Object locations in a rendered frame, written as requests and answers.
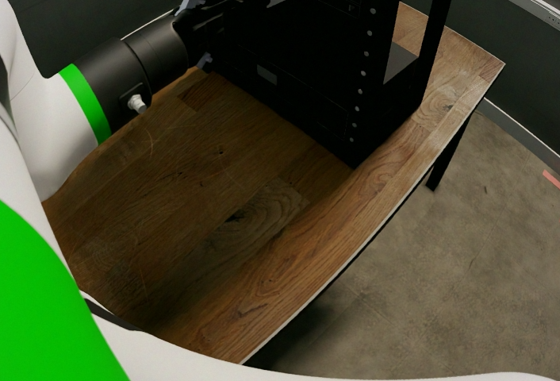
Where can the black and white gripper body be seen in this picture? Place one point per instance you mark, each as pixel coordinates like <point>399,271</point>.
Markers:
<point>158,46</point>

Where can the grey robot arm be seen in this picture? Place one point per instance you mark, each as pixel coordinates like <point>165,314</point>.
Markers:
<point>49,329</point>

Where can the black server rack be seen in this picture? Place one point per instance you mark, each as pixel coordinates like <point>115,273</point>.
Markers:
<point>330,72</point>

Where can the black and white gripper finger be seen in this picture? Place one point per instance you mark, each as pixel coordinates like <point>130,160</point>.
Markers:
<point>220,12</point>
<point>235,29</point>

